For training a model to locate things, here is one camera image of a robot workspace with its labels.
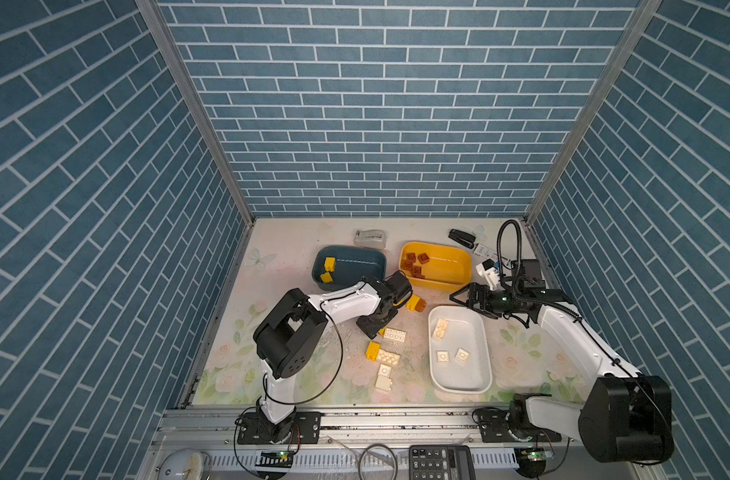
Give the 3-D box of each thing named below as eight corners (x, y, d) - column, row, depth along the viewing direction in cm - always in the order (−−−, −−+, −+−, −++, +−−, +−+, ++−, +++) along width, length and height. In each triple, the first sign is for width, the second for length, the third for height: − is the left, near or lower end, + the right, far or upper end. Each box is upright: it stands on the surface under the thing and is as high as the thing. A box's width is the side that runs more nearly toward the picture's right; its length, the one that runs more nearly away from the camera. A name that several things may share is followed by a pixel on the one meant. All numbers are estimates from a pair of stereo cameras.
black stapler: (446, 237, 117) (447, 233, 115) (452, 229, 120) (453, 226, 118) (471, 249, 113) (472, 246, 111) (476, 241, 116) (478, 237, 114)
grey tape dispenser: (354, 248, 113) (353, 242, 110) (355, 232, 118) (355, 226, 115) (384, 248, 113) (384, 242, 110) (384, 232, 118) (384, 226, 115)
